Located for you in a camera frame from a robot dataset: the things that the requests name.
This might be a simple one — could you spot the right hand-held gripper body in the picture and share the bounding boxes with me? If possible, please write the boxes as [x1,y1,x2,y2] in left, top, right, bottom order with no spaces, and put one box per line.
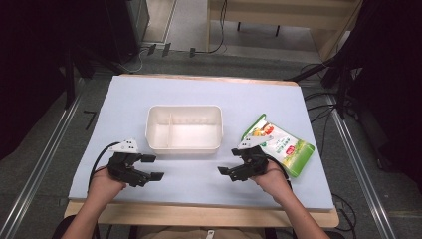
[228,133,275,183]

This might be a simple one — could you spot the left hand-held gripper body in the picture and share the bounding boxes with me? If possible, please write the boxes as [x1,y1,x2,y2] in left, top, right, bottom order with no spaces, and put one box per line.
[106,138,152,188]

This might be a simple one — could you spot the green and white snack bag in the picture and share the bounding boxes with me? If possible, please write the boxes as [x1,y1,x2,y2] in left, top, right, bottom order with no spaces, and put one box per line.
[241,113,316,178]

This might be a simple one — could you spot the white plastic container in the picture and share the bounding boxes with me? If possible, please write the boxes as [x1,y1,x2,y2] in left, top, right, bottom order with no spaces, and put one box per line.
[144,105,224,156]

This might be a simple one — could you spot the person's right hand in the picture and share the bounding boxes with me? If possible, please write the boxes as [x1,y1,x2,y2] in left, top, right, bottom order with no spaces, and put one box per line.
[250,160,294,201]

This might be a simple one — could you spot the person's left hand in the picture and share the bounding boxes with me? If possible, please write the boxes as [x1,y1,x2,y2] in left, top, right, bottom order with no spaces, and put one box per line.
[87,165,127,201]

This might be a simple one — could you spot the light blue table mat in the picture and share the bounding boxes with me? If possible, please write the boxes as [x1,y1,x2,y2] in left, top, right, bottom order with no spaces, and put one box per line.
[68,75,334,211]

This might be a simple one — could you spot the wooden table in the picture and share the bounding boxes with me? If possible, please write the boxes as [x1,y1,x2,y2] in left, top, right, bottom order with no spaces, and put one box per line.
[63,73,340,229]

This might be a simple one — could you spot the black cabinet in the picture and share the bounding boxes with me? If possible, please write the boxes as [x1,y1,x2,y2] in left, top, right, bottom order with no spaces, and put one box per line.
[71,0,151,76]

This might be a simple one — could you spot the light wooden bench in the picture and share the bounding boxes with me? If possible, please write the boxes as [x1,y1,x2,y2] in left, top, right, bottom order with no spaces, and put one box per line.
[206,0,363,62]

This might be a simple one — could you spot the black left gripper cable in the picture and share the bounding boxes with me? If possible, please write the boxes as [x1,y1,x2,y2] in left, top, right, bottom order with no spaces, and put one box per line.
[87,141,121,194]

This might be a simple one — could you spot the metal floor rail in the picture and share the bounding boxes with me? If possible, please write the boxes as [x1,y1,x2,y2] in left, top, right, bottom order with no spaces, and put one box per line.
[0,94,85,239]
[325,94,397,239]

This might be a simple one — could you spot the black floor cables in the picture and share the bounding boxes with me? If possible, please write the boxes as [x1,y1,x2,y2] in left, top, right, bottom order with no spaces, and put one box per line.
[301,63,336,158]

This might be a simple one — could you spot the black floor cable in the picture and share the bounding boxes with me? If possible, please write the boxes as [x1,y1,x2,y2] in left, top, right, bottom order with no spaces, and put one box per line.
[330,193,358,239]

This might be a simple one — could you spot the black hanging cable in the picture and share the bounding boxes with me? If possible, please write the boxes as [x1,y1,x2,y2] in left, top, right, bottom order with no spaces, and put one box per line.
[193,0,230,56]

